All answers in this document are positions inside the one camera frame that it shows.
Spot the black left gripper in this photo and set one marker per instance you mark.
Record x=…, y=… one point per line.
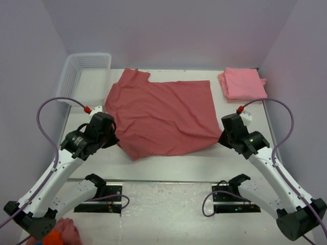
x=111, y=139

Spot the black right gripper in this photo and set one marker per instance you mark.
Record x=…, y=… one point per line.
x=224, y=139

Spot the red polo t shirt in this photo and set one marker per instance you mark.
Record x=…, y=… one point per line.
x=162, y=118

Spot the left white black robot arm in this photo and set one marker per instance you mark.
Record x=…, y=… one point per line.
x=38, y=210

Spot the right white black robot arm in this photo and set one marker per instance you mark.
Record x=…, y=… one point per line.
x=296, y=212

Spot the folded pink t shirt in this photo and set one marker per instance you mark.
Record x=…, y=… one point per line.
x=242, y=83

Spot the white plastic basket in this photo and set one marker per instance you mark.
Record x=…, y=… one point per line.
x=85, y=78

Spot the folded peach t shirt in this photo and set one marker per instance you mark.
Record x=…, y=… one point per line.
x=223, y=86

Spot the crumpled red cloth pile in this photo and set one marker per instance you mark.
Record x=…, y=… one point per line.
x=69, y=233

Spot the orange blue toy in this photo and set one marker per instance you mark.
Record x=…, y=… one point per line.
x=54, y=238

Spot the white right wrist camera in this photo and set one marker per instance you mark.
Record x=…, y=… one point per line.
x=245, y=115

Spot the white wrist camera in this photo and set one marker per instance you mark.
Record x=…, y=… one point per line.
x=92, y=111
x=245, y=115

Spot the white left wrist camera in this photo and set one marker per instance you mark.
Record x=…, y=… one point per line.
x=92, y=111

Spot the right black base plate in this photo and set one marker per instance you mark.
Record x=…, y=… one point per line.
x=225, y=203

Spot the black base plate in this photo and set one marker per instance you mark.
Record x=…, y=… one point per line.
x=111, y=205
x=225, y=203

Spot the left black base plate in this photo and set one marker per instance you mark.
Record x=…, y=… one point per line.
x=111, y=205

